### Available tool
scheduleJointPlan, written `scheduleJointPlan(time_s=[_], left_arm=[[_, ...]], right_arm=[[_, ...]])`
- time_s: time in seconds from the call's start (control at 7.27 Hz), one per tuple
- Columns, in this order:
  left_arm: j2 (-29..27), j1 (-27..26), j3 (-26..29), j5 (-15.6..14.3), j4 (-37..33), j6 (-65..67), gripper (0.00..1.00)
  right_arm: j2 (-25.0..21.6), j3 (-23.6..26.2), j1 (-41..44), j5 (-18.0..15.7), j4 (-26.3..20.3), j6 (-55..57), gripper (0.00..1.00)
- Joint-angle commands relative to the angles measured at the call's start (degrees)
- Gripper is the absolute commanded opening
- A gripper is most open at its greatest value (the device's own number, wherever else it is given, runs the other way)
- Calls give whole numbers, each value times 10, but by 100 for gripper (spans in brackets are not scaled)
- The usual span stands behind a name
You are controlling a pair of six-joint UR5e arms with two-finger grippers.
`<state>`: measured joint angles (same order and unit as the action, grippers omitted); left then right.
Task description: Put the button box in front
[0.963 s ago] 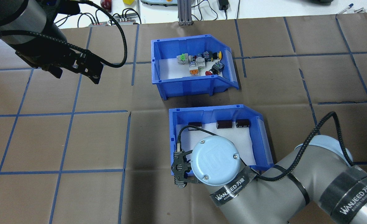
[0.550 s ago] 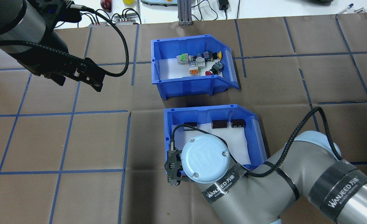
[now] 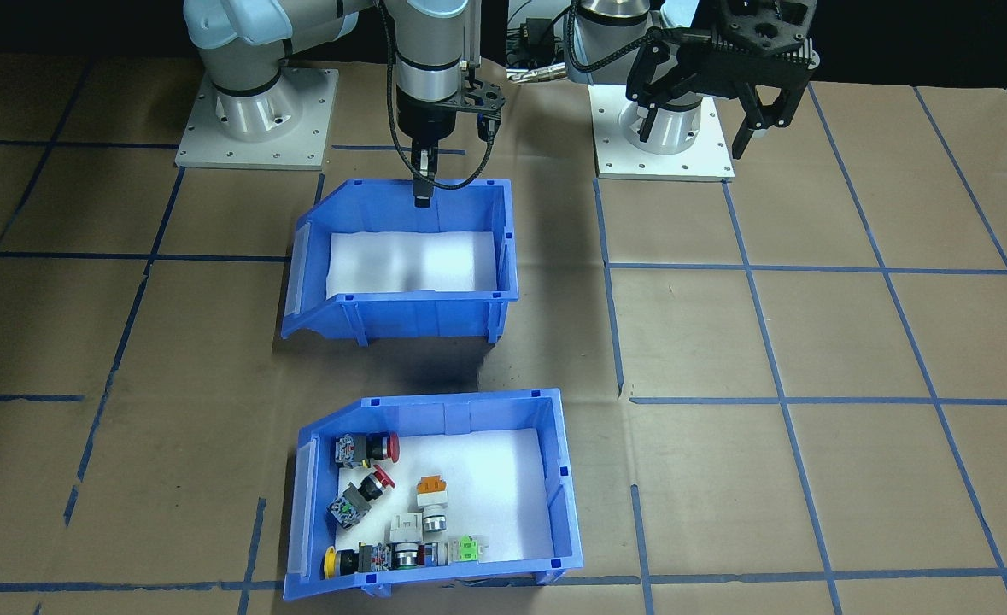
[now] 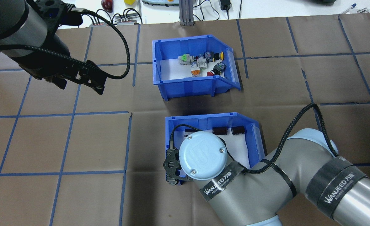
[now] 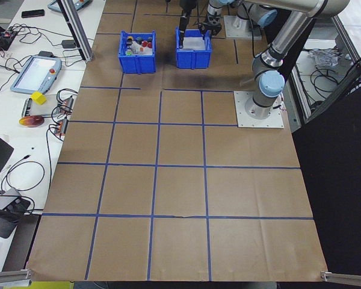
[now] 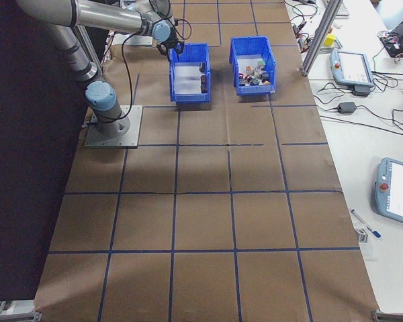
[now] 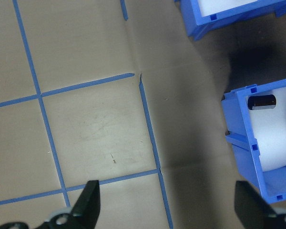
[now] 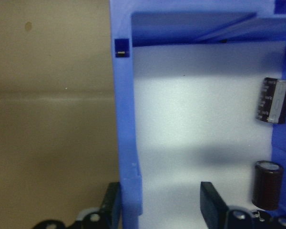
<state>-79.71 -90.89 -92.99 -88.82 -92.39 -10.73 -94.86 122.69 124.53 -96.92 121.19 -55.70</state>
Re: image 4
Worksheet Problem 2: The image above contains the blue bin with black components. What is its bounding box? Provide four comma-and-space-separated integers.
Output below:
165, 112, 265, 186

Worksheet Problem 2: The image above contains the blue bin with push buttons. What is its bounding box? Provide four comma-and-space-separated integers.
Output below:
152, 34, 241, 101

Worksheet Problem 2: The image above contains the red mushroom emergency button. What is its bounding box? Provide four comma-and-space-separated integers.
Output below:
206, 62, 227, 77

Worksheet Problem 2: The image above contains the yellow mushroom push button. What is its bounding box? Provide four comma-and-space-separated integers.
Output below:
205, 51, 225, 62

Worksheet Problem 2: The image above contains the grey blue teach pendant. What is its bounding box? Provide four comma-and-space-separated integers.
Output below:
142, 0, 179, 7

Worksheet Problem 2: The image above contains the white blue pen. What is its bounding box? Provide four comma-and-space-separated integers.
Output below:
340, 3, 358, 15

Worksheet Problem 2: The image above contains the black wrist strap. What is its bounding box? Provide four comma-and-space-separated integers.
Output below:
199, 161, 245, 203

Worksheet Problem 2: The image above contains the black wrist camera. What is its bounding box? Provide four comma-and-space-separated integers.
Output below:
35, 0, 83, 27

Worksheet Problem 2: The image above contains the black plug cable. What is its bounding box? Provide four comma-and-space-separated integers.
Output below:
121, 0, 143, 24
95, 8, 118, 25

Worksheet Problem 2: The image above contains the black silver selector switch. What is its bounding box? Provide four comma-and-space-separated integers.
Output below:
190, 54, 209, 70

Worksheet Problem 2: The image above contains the aluminium profile post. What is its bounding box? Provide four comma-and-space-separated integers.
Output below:
179, 0, 194, 26

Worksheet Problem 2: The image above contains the black looped adapter cable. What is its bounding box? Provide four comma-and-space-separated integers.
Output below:
199, 0, 221, 21

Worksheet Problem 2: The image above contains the black right forearm strap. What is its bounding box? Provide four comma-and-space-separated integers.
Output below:
304, 156, 369, 219

